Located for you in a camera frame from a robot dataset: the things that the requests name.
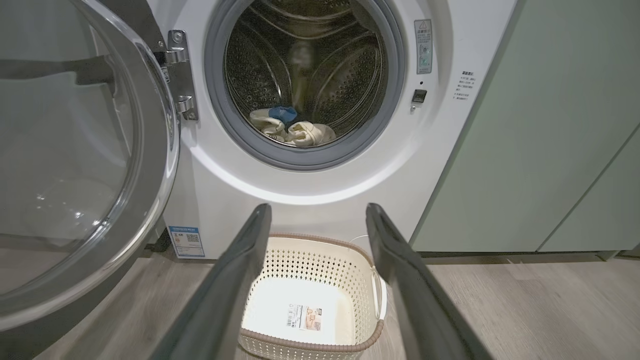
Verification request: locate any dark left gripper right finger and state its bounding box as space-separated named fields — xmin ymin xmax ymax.
xmin=365 ymin=202 xmax=493 ymax=360

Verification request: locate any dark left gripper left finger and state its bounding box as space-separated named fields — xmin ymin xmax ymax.
xmin=150 ymin=203 xmax=273 ymax=360

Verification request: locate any black round glass washer door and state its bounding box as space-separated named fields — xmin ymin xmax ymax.
xmin=0 ymin=0 xmax=181 ymax=360

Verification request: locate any cream garment with blue trim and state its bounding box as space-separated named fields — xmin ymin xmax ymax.
xmin=249 ymin=106 xmax=337 ymax=148

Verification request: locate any white product label sticker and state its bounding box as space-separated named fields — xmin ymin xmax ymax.
xmin=286 ymin=303 xmax=324 ymax=332

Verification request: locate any cream perforated basket brown rim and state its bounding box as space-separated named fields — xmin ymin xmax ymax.
xmin=237 ymin=233 xmax=388 ymax=360

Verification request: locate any white front-load washing machine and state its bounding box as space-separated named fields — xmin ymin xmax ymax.
xmin=145 ymin=0 xmax=519 ymax=261

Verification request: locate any grey rubber door seal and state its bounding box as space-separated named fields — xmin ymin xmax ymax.
xmin=204 ymin=0 xmax=406 ymax=172

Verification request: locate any metal washer door hinge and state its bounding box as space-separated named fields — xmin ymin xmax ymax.
xmin=162 ymin=30 xmax=199 ymax=122

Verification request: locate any perforated steel washer drum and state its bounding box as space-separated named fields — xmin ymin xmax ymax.
xmin=224 ymin=0 xmax=390 ymax=148

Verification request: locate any blue white energy sticker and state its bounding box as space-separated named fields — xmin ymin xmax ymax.
xmin=167 ymin=226 xmax=206 ymax=259

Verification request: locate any green cabinet right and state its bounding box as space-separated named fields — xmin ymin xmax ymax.
xmin=410 ymin=0 xmax=640 ymax=253

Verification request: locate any grey warning sticker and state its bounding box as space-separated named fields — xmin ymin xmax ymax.
xmin=414 ymin=19 xmax=433 ymax=75

